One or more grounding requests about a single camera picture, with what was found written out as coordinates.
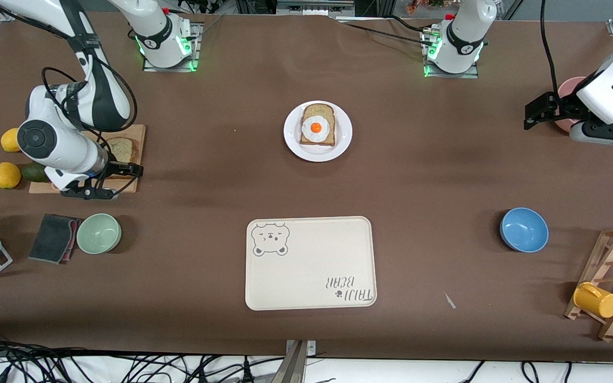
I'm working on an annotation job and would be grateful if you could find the plain bread slice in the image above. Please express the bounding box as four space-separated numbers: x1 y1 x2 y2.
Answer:
103 137 139 164

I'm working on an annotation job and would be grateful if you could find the round white plate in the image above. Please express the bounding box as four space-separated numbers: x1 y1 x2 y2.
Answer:
284 101 353 163

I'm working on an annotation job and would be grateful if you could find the fried egg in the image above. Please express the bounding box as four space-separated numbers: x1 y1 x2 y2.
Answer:
302 115 332 143

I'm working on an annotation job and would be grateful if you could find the pink bowl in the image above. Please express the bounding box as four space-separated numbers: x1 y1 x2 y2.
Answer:
558 77 589 134

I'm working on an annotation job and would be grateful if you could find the wooden cutting board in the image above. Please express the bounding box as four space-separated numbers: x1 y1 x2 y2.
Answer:
29 124 146 194

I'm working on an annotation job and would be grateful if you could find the pale green bowl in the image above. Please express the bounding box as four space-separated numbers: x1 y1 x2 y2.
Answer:
76 213 122 255

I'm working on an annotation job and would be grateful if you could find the green avocado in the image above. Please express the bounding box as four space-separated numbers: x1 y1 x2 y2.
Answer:
21 162 51 183

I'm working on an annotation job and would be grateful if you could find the grey and pink folded cloth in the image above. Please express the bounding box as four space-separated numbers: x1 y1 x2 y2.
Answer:
28 214 82 265

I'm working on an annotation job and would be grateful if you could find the yellow lemon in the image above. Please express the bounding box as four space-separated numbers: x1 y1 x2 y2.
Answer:
0 162 22 189
1 128 22 153

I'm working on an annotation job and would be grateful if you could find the blue bowl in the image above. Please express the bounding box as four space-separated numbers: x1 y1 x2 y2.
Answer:
500 207 549 253

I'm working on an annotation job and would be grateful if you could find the yellow mug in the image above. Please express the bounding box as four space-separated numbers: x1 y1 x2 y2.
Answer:
573 282 613 319

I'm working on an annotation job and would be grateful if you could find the cream tray with bear print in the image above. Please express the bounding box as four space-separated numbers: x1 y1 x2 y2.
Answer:
245 216 378 311

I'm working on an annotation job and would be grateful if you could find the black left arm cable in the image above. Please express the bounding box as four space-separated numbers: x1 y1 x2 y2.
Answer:
540 0 565 97

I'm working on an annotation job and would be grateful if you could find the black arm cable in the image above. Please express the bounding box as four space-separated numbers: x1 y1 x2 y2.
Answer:
42 59 138 136
540 0 565 97

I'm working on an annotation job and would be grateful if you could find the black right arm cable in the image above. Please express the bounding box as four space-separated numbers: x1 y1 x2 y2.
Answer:
42 59 138 136

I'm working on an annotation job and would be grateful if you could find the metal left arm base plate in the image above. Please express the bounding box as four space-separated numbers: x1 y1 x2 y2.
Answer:
421 26 481 79

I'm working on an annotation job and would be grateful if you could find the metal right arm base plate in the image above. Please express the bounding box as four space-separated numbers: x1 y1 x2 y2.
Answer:
142 21 202 73

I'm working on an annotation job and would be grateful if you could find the black base power cable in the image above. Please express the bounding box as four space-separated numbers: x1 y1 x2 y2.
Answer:
333 19 436 48

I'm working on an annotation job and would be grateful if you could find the black cable tangle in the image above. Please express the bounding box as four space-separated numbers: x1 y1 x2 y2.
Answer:
0 327 286 383

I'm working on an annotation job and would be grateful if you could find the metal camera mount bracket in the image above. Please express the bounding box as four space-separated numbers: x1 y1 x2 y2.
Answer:
269 339 318 383

